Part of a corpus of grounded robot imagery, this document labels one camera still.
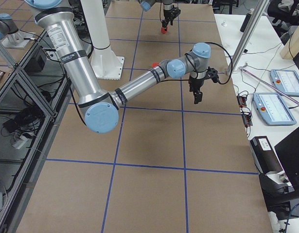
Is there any teach pendant near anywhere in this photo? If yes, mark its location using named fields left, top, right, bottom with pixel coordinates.
left=253, top=93, right=297, bottom=126

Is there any black bottle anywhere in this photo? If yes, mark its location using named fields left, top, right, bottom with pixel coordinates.
left=240, top=8, right=254, bottom=33

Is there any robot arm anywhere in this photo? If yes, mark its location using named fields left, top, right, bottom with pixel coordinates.
left=26, top=0, right=211, bottom=133
left=139, top=0, right=181, bottom=32

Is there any teach pendant far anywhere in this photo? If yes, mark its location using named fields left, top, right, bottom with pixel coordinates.
left=270, top=69, right=299, bottom=97

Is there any small red circuit board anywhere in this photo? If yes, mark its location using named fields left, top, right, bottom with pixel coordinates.
left=237, top=95, right=247, bottom=108

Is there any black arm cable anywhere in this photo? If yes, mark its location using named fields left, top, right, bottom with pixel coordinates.
left=204, top=42, right=235, bottom=85

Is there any aluminium frame table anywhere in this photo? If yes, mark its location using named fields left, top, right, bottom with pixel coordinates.
left=0, top=32, right=68, bottom=233

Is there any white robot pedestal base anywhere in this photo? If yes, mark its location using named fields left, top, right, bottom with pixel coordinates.
left=81, top=0, right=124, bottom=80

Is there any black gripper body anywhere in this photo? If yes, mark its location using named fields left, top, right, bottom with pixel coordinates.
left=163, top=6, right=181, bottom=20
left=188, top=72, right=205, bottom=93

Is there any teach pendant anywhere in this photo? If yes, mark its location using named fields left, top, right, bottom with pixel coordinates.
left=270, top=69, right=299, bottom=97
left=253, top=93, right=297, bottom=126

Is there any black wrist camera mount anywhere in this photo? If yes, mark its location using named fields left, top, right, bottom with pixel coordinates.
left=204, top=67, right=219, bottom=83

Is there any black box with label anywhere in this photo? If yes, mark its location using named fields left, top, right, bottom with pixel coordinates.
left=249, top=136, right=283, bottom=174

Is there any black monitor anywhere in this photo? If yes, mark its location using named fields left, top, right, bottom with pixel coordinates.
left=275, top=127, right=299, bottom=190

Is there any red block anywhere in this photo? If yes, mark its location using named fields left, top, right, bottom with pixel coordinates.
left=160, top=27, right=168, bottom=34

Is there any aluminium camera post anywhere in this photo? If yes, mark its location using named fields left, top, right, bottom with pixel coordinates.
left=227, top=0, right=269, bottom=75

